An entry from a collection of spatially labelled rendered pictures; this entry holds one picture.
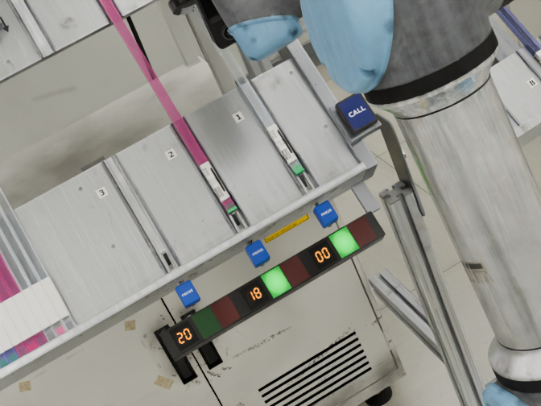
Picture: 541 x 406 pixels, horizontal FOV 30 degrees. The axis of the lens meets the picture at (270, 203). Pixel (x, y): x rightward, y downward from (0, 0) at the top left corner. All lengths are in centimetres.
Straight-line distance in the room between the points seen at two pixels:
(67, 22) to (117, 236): 33
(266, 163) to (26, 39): 39
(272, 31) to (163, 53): 221
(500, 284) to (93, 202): 70
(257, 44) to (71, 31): 42
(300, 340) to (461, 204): 108
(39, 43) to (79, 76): 181
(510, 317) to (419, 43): 26
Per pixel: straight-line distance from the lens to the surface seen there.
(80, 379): 178
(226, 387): 188
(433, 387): 209
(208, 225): 138
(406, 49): 77
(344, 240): 139
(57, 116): 333
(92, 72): 331
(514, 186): 84
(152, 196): 140
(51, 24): 151
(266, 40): 115
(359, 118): 139
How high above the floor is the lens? 142
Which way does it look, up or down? 30 degrees down
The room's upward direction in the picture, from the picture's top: 25 degrees counter-clockwise
